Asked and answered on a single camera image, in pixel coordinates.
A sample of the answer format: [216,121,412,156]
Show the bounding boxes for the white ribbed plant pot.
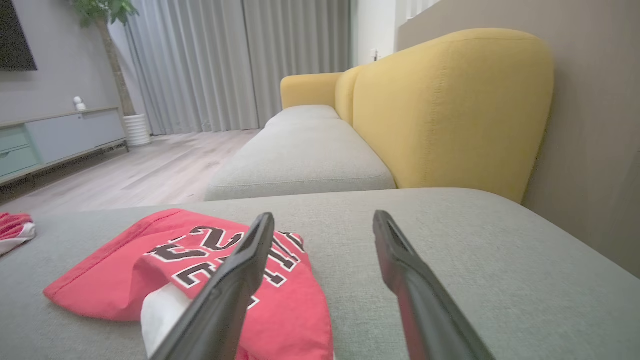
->
[122,114,152,147]

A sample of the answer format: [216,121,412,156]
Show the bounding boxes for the black wall television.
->
[0,0,38,72]

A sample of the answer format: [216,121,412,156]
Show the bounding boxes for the yellow sofa backrest cushion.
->
[334,65,362,127]
[351,28,555,204]

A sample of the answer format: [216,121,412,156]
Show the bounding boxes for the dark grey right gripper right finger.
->
[372,210,496,360]

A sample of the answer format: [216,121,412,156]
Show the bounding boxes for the light grey sheer curtain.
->
[107,0,247,137]

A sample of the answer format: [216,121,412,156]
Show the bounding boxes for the red shorts with white trim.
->
[0,212,37,257]

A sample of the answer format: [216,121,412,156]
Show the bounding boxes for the grey pleated curtain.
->
[242,0,352,129]

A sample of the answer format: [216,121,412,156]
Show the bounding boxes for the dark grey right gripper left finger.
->
[150,212,276,360]

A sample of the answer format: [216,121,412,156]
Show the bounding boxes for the grey and teal TV cabinet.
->
[0,106,129,187]

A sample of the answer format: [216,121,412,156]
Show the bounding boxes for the yellow sofa armrest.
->
[280,72,346,111]

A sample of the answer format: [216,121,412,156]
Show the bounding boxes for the tall green indoor plant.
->
[70,0,140,118]

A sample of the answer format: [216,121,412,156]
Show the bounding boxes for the grey sofa seat cushion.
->
[204,118,397,202]
[264,104,342,128]

